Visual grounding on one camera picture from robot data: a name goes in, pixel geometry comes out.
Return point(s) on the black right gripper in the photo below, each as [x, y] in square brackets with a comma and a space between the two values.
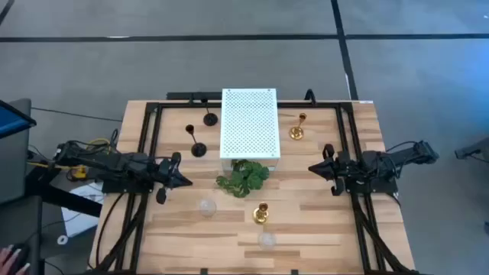
[340, 168]

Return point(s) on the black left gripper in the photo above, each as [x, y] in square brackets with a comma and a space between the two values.
[165, 173]

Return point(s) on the black candlestick holder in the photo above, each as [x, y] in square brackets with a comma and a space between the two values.
[198, 149]
[210, 119]

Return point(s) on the clear glass candle holder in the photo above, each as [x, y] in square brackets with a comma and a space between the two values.
[267, 241]
[207, 208]

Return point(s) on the gold candlestick holder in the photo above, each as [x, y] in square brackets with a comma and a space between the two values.
[296, 133]
[260, 215]

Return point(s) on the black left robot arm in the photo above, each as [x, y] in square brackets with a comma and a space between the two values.
[114, 162]

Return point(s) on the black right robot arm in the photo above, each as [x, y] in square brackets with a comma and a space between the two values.
[382, 162]

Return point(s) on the artificial green leafy plant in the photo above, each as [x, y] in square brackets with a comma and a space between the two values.
[242, 179]

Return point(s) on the white perforated metal shelf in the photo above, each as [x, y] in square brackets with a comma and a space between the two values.
[250, 124]

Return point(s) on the white paper sheet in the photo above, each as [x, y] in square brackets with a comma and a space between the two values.
[82, 212]

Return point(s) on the black desk stand leg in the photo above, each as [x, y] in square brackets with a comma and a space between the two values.
[72, 200]

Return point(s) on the white tape roll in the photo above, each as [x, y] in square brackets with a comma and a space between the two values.
[62, 240]

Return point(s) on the grey equipment base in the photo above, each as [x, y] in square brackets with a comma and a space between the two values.
[471, 152]

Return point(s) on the monitor with blue screen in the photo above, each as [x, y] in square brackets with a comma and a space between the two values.
[13, 120]

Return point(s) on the person's hand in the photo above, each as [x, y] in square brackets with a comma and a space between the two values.
[9, 261]

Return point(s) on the black aluminium table frame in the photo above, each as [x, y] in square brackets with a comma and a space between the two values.
[324, 105]

